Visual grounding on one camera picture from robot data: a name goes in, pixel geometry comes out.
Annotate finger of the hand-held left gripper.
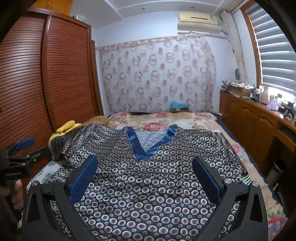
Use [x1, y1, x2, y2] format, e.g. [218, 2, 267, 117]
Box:
[22, 147, 52, 163]
[4, 138, 36, 158]

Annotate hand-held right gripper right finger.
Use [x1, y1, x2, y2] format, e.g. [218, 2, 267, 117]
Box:
[192, 156, 270, 241]

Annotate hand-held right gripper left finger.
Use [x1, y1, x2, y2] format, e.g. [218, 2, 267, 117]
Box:
[21, 155, 102, 241]

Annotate circle-patterned satin garment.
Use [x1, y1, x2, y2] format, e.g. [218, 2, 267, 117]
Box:
[48, 123, 249, 241]

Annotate person's left hand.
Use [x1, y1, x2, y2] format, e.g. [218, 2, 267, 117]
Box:
[10, 179, 24, 210]

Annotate leaf-print bed sheet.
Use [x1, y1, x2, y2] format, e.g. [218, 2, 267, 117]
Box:
[27, 161, 71, 186]

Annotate yellow plush toy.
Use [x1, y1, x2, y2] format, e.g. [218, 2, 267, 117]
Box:
[48, 120, 83, 149]

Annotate wooden side cabinet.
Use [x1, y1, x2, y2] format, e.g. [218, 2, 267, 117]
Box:
[218, 90, 296, 178]

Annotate blue cloth bundle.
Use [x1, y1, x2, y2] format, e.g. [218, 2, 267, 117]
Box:
[169, 101, 189, 113]

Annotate wooden louvred wardrobe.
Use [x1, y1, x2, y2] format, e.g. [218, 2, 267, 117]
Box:
[0, 6, 104, 182]

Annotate cardboard box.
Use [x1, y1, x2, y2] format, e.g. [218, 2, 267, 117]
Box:
[228, 85, 253, 98]

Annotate lavender bottle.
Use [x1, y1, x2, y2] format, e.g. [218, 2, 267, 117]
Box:
[266, 95, 278, 111]

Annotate floral cloth pile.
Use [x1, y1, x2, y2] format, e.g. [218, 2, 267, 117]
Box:
[221, 79, 255, 90]

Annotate pink jar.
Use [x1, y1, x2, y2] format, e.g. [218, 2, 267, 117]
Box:
[261, 87, 270, 104]

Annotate small black tripod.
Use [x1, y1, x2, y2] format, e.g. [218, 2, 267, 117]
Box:
[279, 101, 296, 119]

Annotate floral sheer curtain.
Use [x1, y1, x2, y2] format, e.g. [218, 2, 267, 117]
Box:
[96, 35, 218, 114]

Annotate tied beige curtain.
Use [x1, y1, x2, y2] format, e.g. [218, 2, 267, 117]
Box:
[221, 10, 248, 82]

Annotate grey window blind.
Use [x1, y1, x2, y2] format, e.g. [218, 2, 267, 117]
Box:
[243, 5, 296, 93]

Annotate beige air conditioner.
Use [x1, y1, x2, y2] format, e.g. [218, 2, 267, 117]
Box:
[177, 11, 222, 35]

